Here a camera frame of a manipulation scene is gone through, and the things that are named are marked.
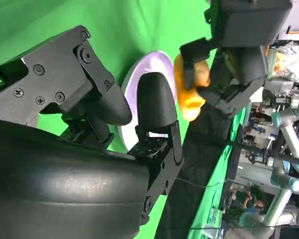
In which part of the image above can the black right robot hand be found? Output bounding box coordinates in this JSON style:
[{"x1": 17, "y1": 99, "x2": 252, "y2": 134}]
[{"x1": 0, "y1": 24, "x2": 185, "y2": 239}]

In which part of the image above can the orange and white bread roll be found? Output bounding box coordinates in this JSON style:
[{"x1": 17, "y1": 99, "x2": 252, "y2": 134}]
[{"x1": 173, "y1": 53, "x2": 211, "y2": 122}]

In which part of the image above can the green table cloth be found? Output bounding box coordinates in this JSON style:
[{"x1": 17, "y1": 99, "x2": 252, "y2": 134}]
[{"x1": 0, "y1": 0, "x2": 218, "y2": 239}]

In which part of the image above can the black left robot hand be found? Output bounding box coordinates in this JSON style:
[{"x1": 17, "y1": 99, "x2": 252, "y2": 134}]
[{"x1": 179, "y1": 0, "x2": 294, "y2": 118}]

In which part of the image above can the thin black cable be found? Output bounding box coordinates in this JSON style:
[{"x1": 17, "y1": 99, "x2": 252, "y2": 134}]
[{"x1": 175, "y1": 177, "x2": 231, "y2": 188}]

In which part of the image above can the black rod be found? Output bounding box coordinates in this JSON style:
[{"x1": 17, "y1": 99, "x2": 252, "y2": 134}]
[{"x1": 228, "y1": 140, "x2": 299, "y2": 166}]

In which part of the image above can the lilac plate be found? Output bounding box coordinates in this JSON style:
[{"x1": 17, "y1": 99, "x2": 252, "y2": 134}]
[{"x1": 117, "y1": 50, "x2": 176, "y2": 155}]

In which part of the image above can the person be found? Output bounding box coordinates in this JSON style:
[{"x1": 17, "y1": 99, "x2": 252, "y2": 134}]
[{"x1": 235, "y1": 186, "x2": 266, "y2": 219}]

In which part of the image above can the black backdrop cloth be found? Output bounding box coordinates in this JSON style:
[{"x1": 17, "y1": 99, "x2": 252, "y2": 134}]
[{"x1": 155, "y1": 48, "x2": 244, "y2": 239}]

